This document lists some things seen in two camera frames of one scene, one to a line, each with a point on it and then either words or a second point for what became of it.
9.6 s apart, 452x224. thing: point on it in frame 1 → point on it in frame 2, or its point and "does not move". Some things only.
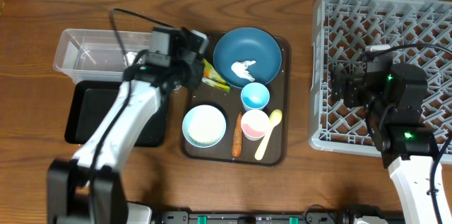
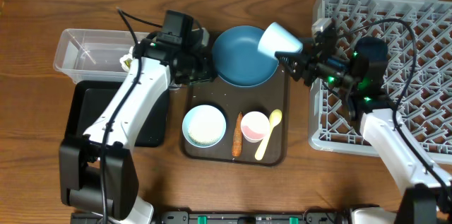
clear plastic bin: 95,56 does not move
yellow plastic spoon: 275,118 does not move
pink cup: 255,124 does not move
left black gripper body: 187,76 does not move
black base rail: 279,217 does not move
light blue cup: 255,96 → 276,38
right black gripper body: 356,95 → 335,73
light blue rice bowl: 204,126 does not move
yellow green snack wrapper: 212,77 → 128,61
